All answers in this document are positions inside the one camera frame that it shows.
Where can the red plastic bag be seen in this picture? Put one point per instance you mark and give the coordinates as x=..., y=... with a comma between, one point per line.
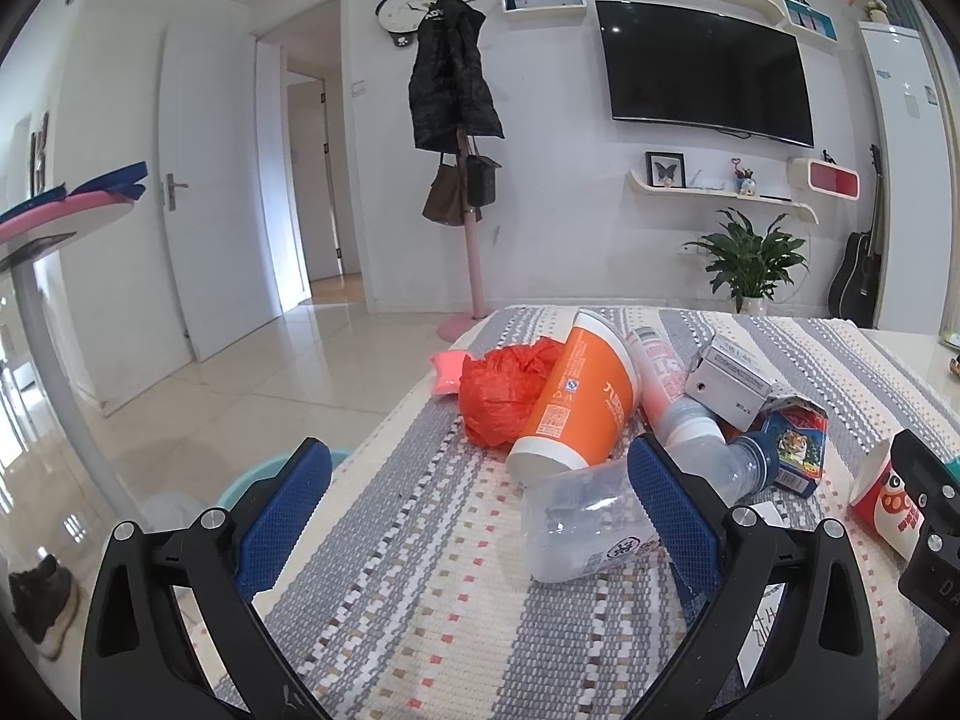
x=498, y=392

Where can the brown bag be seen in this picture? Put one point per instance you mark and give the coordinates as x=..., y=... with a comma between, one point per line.
x=444, y=204

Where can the orange cylindrical container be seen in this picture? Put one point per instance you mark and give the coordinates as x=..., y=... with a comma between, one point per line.
x=589, y=396

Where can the black handbag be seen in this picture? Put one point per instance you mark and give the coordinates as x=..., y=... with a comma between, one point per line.
x=481, y=173

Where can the striped woven table cloth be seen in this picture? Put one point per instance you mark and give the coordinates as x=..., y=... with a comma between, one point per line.
x=438, y=578

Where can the white curved wall shelf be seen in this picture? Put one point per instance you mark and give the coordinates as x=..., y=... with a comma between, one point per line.
x=802, y=211

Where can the panda wall clock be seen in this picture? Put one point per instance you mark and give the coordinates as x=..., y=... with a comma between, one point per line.
x=401, y=19

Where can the green potted plant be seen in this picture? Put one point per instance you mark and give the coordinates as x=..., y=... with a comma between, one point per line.
x=752, y=264

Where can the pink sticky note pad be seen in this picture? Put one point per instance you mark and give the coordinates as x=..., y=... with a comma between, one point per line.
x=448, y=367

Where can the black guitar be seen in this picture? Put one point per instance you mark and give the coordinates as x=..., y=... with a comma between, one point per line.
x=853, y=294

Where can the butterfly picture frame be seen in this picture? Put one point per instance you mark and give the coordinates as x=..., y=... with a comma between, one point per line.
x=665, y=170

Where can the black jacket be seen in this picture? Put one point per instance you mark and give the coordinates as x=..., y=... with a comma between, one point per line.
x=448, y=93

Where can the white door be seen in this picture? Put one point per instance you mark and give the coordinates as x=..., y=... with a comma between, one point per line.
x=213, y=215

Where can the white cardboard box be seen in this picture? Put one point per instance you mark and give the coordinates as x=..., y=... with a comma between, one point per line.
x=728, y=380

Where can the clear plastic bottle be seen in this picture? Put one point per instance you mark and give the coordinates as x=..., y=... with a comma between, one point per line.
x=578, y=523

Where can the white refrigerator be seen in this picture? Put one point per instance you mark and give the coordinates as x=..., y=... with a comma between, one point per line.
x=918, y=198

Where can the small figurine on shelf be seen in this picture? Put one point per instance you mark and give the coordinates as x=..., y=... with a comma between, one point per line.
x=745, y=182

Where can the red white wall box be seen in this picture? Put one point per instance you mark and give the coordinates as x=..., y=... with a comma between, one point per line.
x=819, y=176

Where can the red white paper cup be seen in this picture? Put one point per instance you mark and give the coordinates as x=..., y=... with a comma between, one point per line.
x=880, y=500

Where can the teal plastic basket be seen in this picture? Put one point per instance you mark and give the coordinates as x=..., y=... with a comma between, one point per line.
x=247, y=483

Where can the white stand with pads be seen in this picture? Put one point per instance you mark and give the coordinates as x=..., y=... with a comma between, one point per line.
x=33, y=233

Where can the black sneaker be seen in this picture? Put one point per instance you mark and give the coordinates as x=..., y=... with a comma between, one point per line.
x=45, y=602

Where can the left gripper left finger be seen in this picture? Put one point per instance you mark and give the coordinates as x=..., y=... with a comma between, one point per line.
x=138, y=660

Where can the black flat television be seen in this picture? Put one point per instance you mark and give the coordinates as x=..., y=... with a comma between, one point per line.
x=683, y=66

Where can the pink white tube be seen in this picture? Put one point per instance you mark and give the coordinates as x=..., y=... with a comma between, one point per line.
x=675, y=417

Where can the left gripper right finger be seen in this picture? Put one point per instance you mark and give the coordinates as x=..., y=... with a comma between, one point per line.
x=819, y=659

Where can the pink coat stand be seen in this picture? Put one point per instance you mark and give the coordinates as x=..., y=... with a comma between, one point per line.
x=452, y=329

